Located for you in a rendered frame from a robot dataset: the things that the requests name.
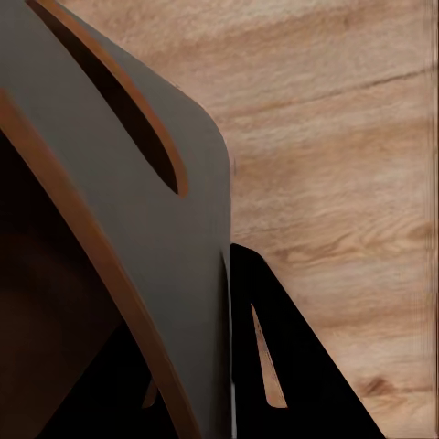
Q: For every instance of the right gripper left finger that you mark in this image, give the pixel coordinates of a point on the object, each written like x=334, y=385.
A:
x=106, y=401

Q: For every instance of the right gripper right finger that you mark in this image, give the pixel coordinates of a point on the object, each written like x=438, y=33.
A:
x=320, y=402

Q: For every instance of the trash can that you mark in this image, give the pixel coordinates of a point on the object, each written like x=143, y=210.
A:
x=114, y=205

